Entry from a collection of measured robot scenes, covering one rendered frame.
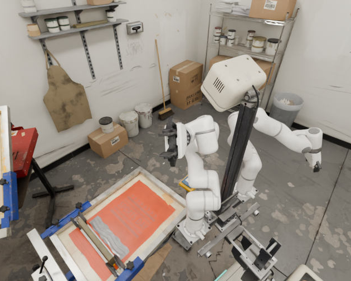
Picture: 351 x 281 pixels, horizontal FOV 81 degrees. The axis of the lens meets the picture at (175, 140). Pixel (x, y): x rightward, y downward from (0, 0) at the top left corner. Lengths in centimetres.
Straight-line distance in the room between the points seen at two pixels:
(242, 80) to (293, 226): 233
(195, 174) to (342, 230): 238
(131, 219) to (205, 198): 68
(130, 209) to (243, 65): 121
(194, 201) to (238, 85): 57
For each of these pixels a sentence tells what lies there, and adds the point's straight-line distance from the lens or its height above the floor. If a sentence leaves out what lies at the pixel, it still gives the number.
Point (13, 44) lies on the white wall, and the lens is 287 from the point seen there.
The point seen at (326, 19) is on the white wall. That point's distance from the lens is 386.
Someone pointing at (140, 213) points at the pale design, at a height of 96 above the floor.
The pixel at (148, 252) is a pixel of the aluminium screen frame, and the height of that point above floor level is 99.
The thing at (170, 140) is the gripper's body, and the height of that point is 193.
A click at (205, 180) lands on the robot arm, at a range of 106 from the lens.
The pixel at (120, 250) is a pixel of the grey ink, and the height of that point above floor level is 96.
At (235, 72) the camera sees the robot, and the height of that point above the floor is 201.
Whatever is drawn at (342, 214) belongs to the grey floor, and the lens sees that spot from 335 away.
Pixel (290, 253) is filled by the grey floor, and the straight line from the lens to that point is 275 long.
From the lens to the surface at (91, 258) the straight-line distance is 152.
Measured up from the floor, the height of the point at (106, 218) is 96.
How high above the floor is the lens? 230
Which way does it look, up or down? 40 degrees down
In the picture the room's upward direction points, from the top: straight up
